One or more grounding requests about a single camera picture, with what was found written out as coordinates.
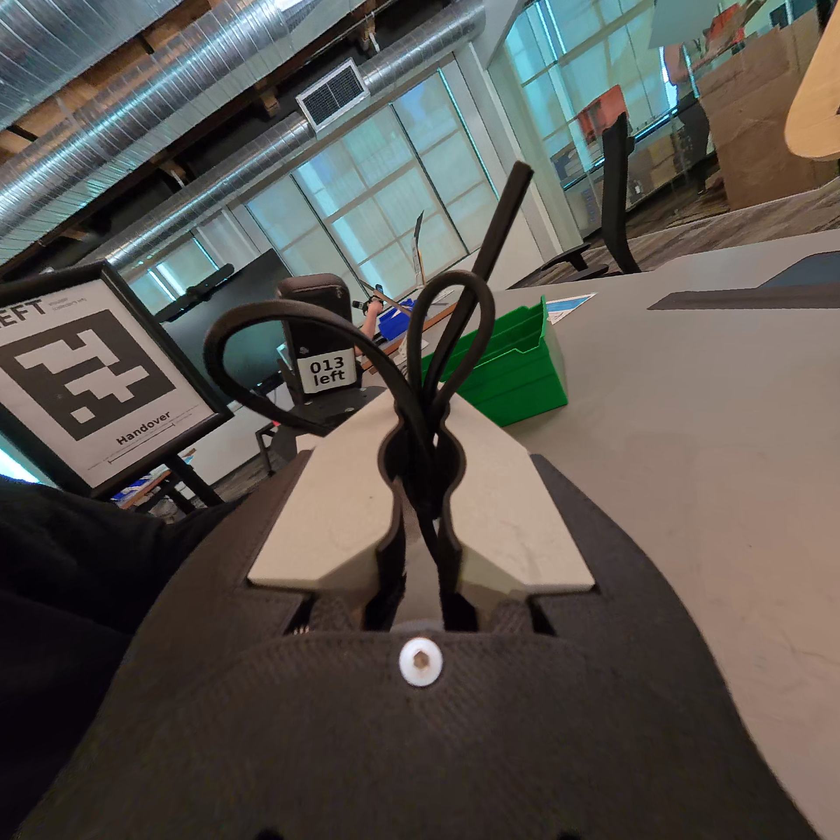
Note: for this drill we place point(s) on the white vent grille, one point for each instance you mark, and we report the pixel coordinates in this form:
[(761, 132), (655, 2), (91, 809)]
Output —
[(331, 95)]

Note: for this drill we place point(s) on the black white marker board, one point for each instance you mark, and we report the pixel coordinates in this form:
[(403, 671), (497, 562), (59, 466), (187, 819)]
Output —
[(85, 380)]

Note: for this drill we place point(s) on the black office chair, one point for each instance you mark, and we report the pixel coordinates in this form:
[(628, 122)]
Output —
[(617, 197)]

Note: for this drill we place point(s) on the blue plastic bin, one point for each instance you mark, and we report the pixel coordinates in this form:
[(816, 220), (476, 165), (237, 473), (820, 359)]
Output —
[(397, 321)]

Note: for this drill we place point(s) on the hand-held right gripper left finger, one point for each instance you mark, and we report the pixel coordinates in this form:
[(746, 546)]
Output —
[(328, 518)]

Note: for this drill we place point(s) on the black video camera bar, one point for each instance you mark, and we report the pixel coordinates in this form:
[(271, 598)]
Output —
[(203, 285)]

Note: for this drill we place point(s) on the black TV screen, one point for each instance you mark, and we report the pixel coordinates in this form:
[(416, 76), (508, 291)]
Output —
[(256, 289)]

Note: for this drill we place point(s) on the cardboard box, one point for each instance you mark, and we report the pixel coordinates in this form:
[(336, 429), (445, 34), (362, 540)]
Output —
[(754, 131)]

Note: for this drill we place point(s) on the printed paper sheet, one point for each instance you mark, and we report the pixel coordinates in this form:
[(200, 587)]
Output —
[(569, 307)]

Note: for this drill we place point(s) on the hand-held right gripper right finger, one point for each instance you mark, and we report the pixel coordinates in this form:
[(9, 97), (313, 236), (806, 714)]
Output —
[(518, 525)]

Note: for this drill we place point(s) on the green plastic bin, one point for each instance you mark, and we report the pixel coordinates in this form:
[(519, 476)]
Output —
[(512, 367)]

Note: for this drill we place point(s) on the silver spiral ventilation duct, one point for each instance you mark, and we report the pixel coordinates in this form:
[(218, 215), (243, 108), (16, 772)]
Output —
[(131, 131), (216, 190), (65, 52)]

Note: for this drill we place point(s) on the slim metal stand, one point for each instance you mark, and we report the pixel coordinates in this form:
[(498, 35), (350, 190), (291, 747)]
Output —
[(418, 249)]

